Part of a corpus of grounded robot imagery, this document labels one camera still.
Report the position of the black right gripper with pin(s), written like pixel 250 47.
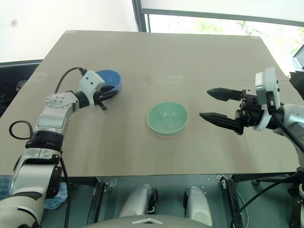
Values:
pixel 251 109

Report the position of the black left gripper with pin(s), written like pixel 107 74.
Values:
pixel 97 98

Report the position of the blue bowl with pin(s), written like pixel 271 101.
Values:
pixel 111 76

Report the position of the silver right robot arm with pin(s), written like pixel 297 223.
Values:
pixel 293 114

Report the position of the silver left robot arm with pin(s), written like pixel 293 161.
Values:
pixel 54 111

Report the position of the green bowl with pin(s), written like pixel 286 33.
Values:
pixel 167 116

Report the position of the silver right robot leg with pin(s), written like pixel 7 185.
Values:
pixel 197 204

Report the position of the silver robot leg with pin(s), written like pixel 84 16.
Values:
pixel 139 199
pixel 197 204

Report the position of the silver left robot leg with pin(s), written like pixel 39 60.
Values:
pixel 139 199

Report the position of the blue checked cloth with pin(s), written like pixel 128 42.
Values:
pixel 59 193

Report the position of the grey robot torso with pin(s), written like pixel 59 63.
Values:
pixel 147 224

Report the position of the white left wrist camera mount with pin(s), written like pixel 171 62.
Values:
pixel 91 80

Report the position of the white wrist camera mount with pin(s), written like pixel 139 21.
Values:
pixel 91 80
pixel 269 83

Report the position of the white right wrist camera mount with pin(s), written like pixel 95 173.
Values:
pixel 269 83

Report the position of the black table frame crossbar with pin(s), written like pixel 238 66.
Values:
pixel 261 177

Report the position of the black window frame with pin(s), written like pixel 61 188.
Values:
pixel 213 14

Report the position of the black table frame strut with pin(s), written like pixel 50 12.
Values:
pixel 95 202
pixel 231 202

